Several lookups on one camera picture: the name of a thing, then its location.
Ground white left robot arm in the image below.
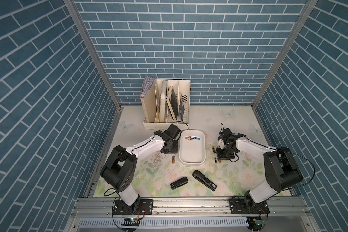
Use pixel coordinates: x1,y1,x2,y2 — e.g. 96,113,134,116
100,124,181,206

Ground purple paper stack folder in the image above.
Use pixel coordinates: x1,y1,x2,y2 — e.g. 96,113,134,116
140,76,156,99

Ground white ribbed cable duct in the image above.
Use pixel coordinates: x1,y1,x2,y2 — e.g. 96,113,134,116
78,217,249,229

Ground large black stapler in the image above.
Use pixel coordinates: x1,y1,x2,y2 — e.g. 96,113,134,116
192,170,217,191

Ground beige file organizer rack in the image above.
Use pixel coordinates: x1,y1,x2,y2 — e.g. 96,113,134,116
140,78,191,130

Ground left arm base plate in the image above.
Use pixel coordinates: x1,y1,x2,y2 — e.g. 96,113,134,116
112,198,154,216

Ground white plastic storage tray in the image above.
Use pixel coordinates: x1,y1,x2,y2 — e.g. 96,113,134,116
179,130,206,165

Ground black framed tablet board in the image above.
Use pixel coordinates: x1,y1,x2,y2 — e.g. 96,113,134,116
166,86,178,120

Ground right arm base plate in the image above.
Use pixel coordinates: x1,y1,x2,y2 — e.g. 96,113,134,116
229,196,270,215

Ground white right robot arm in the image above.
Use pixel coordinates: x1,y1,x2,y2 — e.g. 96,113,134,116
215,128,303,208

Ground small black stapler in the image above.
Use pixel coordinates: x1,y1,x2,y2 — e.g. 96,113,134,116
170,177,188,190

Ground aluminium front rail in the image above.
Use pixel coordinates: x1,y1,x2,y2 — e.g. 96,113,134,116
71,196,311,218

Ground dark small notebook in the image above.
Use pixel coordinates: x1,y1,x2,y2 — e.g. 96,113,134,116
178,93,185,121

